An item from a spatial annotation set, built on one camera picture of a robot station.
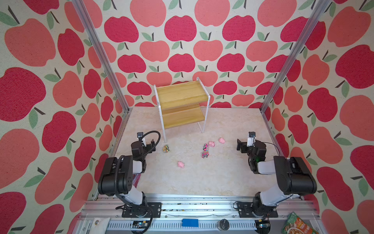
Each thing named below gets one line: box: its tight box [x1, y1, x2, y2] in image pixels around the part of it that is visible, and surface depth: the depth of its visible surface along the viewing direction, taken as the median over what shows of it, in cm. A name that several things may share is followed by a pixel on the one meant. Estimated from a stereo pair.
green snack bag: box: [281, 211, 318, 234], surface depth 70 cm
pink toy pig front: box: [177, 160, 186, 169], surface depth 90 cm
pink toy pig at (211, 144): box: [208, 140, 216, 148], surface depth 100 cm
